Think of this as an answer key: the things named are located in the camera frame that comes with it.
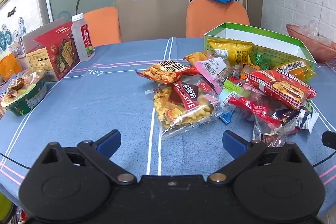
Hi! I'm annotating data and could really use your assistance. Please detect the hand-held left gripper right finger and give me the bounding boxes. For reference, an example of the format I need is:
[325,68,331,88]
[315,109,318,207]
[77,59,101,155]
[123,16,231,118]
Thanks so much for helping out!
[207,130,305,186]

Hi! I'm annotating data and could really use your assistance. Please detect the green and teal snack packet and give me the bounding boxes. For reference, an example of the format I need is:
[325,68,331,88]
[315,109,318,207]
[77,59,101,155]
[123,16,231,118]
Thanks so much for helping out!
[218,79,251,109]

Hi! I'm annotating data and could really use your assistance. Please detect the pink-edged clear snack packet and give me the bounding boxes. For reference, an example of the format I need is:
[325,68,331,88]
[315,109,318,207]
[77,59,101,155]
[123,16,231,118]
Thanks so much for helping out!
[194,56,238,94]

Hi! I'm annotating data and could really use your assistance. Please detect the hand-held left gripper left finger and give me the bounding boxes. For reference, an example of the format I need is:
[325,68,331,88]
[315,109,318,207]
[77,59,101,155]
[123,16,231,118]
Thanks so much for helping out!
[39,130,137,186]

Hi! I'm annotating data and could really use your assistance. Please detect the green cardboard box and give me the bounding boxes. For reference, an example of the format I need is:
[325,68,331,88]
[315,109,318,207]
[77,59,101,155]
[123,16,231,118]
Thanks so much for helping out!
[204,22,317,77]

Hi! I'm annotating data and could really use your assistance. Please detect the clear plastic bags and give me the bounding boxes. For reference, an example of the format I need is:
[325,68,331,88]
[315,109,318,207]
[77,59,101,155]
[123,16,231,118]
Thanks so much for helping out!
[299,20,334,43]

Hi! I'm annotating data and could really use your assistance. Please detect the green candy wrapper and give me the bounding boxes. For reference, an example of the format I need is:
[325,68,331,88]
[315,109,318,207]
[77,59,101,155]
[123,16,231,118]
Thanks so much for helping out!
[253,53,271,69]

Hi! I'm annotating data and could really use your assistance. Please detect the plastic bottle with red label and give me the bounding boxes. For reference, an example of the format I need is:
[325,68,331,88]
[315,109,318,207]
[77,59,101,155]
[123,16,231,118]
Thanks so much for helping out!
[71,13,95,62]

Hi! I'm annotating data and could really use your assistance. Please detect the blue striped tablecloth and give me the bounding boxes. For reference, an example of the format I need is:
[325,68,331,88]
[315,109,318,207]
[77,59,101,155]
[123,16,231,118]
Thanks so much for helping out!
[0,37,336,216]

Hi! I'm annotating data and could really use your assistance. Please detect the clear yellow cookie packet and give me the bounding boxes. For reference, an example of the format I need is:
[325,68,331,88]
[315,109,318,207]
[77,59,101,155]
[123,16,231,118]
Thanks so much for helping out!
[145,77,223,138]

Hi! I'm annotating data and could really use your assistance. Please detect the orange bag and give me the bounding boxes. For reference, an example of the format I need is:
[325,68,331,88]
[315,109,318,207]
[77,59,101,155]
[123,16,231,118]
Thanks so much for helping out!
[0,53,21,80]

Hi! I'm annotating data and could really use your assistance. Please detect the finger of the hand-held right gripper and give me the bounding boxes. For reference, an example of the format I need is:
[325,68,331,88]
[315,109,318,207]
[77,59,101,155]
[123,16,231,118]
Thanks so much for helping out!
[322,131,336,150]

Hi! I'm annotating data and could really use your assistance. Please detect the thin black cable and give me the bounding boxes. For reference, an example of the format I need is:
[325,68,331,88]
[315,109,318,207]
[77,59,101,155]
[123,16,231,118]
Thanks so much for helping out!
[0,153,30,169]

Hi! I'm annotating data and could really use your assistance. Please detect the green instant noodle bowl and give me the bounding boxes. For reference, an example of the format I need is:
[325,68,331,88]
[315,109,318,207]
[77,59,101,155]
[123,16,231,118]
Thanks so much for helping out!
[0,70,48,117]

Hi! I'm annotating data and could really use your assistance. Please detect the clear dark candy packet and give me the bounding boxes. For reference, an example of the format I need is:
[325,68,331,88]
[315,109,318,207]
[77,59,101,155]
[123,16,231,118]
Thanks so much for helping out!
[252,115,298,148]

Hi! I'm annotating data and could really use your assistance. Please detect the blue round wall decorations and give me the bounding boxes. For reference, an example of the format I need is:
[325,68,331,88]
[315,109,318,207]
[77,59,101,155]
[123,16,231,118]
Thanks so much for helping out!
[0,17,27,54]

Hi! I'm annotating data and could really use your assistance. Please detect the orange chair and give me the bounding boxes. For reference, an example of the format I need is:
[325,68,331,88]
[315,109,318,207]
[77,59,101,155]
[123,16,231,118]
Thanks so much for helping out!
[186,0,250,39]
[83,6,122,46]

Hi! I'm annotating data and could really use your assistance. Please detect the orange snack packet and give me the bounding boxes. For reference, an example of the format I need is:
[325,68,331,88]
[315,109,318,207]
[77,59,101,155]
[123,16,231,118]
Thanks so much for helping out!
[183,51,210,67]

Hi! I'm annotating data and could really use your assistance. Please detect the red cracker box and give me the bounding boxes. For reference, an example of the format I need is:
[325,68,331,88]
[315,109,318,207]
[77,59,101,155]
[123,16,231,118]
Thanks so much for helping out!
[22,17,81,82]

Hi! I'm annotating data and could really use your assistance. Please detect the small blue snack packet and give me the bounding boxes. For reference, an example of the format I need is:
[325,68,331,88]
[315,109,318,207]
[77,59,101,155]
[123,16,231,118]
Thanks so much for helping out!
[219,110,235,125]

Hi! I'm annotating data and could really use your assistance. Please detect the yellow transparent snack packet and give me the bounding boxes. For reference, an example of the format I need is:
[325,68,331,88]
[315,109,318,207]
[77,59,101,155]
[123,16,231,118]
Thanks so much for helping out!
[273,59,317,83]

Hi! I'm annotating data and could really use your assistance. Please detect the dark purple snack packet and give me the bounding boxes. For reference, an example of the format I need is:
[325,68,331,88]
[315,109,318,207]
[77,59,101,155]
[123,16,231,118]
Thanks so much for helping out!
[272,107,306,130]

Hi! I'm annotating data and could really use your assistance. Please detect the red checkered snack packet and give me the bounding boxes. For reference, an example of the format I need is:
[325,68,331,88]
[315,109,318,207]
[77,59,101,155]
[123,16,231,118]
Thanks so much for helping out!
[244,69,318,110]

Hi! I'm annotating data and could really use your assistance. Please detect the red date snack packet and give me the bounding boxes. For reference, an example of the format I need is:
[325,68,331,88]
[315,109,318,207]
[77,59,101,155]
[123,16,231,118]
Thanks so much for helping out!
[228,97,282,126]

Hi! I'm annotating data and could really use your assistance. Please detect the white snack packet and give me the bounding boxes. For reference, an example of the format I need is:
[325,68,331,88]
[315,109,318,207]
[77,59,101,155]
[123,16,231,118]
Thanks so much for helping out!
[295,102,320,133]

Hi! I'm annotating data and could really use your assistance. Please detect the pink plastic bowl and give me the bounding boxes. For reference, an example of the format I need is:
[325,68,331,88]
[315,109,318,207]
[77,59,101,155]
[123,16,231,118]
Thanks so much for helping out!
[286,24,336,64]

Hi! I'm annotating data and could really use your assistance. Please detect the red peanut snack packet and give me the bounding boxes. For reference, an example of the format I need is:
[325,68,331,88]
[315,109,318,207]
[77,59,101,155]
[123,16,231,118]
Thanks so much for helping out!
[136,59,201,85]

